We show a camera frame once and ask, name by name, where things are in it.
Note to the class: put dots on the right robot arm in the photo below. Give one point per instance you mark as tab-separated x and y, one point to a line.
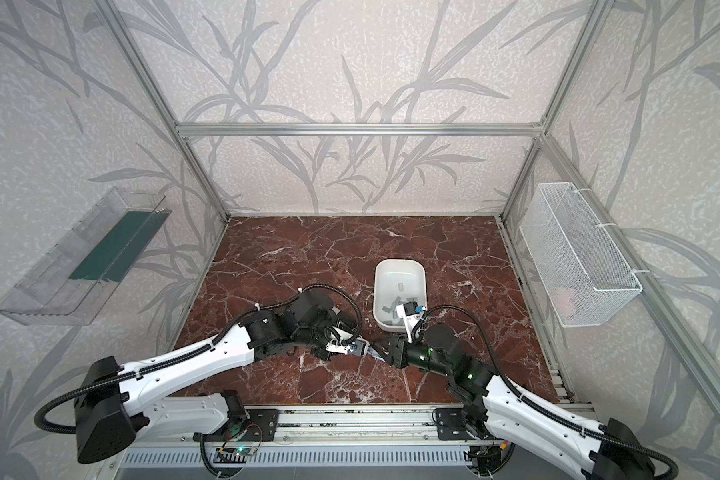
494	406

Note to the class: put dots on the white wire mesh basket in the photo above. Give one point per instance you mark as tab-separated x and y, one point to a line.
584	274

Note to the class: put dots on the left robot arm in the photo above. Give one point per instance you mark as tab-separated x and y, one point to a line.
117	405

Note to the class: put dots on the clear acrylic wall shelf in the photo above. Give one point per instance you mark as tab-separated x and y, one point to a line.
71	283

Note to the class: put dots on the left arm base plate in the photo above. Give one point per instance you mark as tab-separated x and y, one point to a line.
256	425

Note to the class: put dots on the aluminium front rail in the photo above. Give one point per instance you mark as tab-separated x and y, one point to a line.
348	425

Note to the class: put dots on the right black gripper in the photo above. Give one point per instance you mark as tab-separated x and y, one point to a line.
393	349

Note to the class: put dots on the white oval tray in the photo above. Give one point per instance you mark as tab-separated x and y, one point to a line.
396	270

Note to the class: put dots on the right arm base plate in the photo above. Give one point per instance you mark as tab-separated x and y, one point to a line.
450	424

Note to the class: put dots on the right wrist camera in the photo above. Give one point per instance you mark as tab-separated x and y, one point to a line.
411	314

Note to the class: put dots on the staple strips in tray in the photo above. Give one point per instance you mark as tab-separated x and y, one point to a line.
398	293

